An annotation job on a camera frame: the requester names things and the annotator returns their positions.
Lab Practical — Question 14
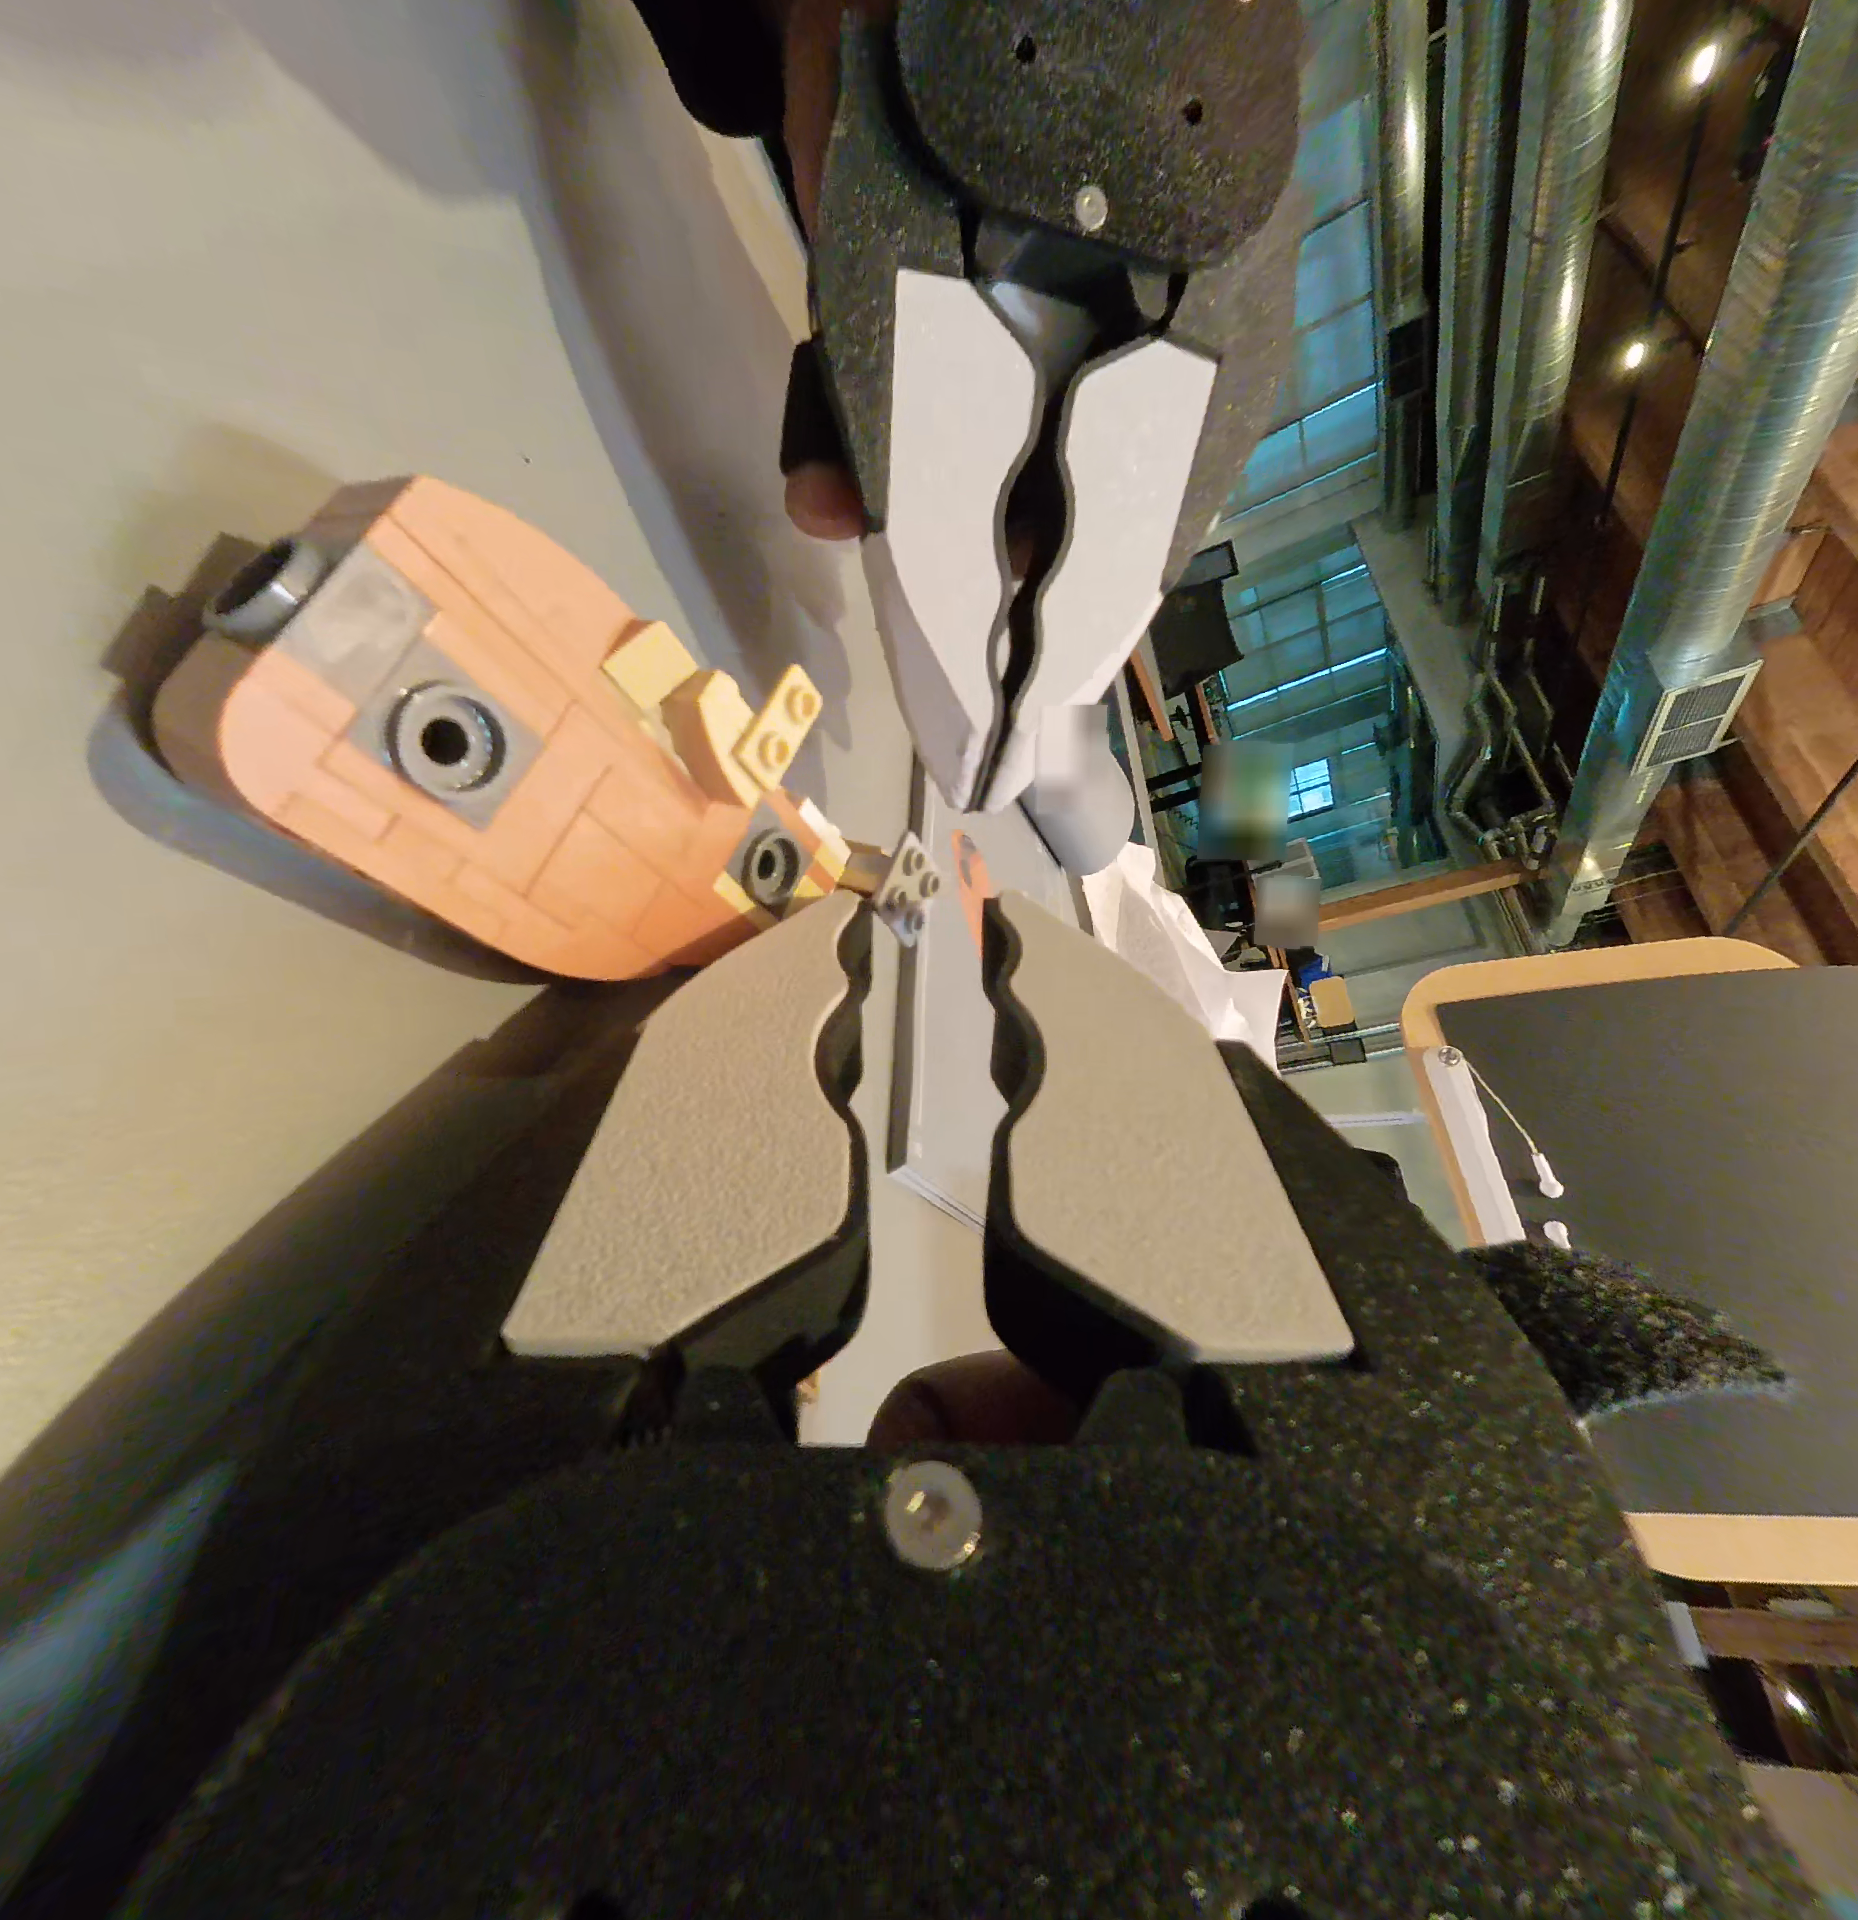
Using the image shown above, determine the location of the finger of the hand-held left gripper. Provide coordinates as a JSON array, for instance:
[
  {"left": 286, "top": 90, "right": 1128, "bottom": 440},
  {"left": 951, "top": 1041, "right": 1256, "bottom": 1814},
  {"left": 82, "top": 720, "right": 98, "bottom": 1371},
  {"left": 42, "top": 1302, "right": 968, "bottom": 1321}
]
[
  {"left": 866, "top": 267, "right": 1048, "bottom": 815},
  {"left": 984, "top": 342, "right": 1226, "bottom": 815}
]

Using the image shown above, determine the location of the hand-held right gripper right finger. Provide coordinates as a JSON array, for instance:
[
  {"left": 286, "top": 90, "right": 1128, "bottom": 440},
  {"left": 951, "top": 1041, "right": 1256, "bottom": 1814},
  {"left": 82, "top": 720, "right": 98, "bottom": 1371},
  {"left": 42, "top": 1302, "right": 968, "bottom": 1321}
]
[{"left": 981, "top": 891, "right": 1357, "bottom": 1371}]

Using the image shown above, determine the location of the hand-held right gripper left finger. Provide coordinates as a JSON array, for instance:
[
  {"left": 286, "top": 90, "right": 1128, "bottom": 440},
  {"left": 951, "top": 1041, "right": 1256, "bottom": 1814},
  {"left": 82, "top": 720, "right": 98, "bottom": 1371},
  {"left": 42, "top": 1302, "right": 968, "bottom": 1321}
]
[{"left": 500, "top": 893, "right": 873, "bottom": 1361}]

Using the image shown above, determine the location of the small grey orange brick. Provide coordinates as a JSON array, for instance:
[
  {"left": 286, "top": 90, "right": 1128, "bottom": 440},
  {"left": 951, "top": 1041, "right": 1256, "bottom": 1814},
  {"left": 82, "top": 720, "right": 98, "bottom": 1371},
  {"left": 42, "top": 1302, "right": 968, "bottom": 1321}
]
[{"left": 873, "top": 832, "right": 951, "bottom": 950}]

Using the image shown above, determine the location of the brown tan brick model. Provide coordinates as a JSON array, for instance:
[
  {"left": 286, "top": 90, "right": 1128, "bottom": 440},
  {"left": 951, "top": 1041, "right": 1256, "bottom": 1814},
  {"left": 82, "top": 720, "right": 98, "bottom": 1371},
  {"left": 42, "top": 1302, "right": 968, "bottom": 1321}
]
[{"left": 148, "top": 477, "right": 857, "bottom": 985}]

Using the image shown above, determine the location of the person's left hand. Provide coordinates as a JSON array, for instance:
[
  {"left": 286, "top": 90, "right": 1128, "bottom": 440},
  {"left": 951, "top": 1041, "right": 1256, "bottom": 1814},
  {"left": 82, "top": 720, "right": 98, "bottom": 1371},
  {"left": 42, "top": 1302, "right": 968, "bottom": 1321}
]
[{"left": 782, "top": 0, "right": 873, "bottom": 545}]

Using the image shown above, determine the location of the white paper bag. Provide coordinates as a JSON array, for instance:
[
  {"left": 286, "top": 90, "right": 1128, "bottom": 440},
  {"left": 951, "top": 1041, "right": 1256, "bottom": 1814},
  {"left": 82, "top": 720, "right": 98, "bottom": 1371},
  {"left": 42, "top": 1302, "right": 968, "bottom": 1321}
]
[{"left": 1082, "top": 837, "right": 1286, "bottom": 1053}]

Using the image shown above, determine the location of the grey instruction booklet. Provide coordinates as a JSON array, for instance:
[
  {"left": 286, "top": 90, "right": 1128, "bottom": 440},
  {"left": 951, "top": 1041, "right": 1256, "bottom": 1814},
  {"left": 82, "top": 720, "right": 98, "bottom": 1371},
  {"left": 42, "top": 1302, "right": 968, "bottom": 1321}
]
[{"left": 884, "top": 750, "right": 1142, "bottom": 1239}]

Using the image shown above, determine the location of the silver ventilation duct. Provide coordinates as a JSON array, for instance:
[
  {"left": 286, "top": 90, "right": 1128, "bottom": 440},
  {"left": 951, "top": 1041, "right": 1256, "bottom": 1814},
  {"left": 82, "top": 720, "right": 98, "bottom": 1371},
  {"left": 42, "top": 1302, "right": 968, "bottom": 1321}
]
[
  {"left": 1429, "top": 0, "right": 1636, "bottom": 617},
  {"left": 1535, "top": 0, "right": 1858, "bottom": 950}
]

